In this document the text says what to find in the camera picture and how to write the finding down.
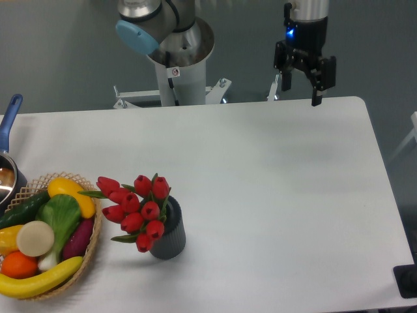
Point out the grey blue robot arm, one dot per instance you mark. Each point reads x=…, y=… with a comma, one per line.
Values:
x=179, y=43

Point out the yellow banana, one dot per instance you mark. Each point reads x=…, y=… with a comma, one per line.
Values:
x=39, y=284

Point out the yellow bell pepper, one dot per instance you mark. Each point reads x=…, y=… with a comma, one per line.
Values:
x=8, y=237

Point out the blue handled saucepan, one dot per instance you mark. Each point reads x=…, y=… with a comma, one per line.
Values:
x=12, y=179

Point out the black device at table edge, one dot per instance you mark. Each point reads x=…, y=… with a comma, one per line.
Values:
x=405, y=276

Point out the woven wicker basket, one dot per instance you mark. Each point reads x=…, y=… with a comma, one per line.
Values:
x=40, y=184

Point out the red tulip bouquet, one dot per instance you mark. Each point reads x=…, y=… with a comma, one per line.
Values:
x=140, y=209

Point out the yellow squash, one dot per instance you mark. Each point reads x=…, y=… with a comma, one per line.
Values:
x=62, y=185

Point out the green bok choy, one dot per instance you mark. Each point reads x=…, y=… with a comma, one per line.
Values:
x=62, y=214

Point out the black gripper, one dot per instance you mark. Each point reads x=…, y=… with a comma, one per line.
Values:
x=304, y=41

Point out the purple sweet potato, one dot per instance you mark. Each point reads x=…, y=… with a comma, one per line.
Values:
x=79, y=240

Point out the white frame at right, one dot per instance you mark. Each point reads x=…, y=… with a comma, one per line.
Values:
x=407, y=144

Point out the green cucumber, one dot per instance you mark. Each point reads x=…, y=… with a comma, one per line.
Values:
x=24, y=212

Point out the dark grey ribbed vase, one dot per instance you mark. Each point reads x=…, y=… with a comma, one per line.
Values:
x=164, y=240

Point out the orange fruit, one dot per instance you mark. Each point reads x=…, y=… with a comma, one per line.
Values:
x=19, y=266

